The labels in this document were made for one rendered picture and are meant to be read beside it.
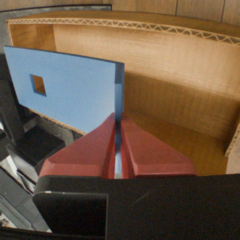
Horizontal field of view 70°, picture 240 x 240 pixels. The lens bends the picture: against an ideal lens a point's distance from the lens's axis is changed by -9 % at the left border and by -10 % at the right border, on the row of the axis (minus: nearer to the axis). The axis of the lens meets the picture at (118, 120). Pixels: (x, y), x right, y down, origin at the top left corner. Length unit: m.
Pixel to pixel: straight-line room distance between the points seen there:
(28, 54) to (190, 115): 0.17
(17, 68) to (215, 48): 0.19
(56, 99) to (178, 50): 0.12
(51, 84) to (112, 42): 0.09
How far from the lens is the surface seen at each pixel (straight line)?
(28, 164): 0.38
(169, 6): 0.19
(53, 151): 0.39
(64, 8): 0.27
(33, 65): 0.19
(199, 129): 0.22
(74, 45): 0.26
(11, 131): 0.39
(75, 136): 0.32
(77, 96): 0.16
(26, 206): 5.76
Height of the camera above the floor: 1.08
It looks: 43 degrees down
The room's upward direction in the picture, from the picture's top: 134 degrees counter-clockwise
